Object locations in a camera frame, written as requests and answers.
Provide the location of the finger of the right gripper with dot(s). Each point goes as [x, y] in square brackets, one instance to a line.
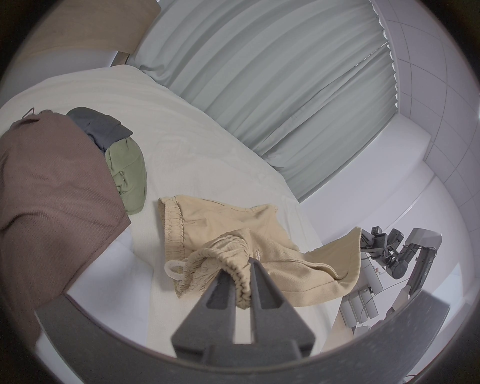
[366, 240]

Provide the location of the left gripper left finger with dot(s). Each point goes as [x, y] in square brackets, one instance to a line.
[195, 330]

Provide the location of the tan shorts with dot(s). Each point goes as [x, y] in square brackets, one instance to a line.
[210, 225]

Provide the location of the black garment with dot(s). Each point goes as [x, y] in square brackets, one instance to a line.
[93, 122]

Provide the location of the pale grey-green curtain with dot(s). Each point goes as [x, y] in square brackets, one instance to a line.
[243, 56]
[337, 131]

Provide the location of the white garment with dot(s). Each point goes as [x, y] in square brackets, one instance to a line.
[112, 270]

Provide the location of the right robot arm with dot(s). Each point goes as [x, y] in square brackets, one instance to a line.
[423, 238]

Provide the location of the brown garment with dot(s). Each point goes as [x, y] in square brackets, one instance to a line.
[56, 187]

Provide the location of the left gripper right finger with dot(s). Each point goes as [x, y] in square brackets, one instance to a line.
[281, 326]

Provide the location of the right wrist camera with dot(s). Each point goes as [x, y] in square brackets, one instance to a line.
[378, 234]

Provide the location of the green garment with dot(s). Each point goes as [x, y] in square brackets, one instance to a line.
[125, 172]

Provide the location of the bed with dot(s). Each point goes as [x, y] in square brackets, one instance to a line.
[187, 142]

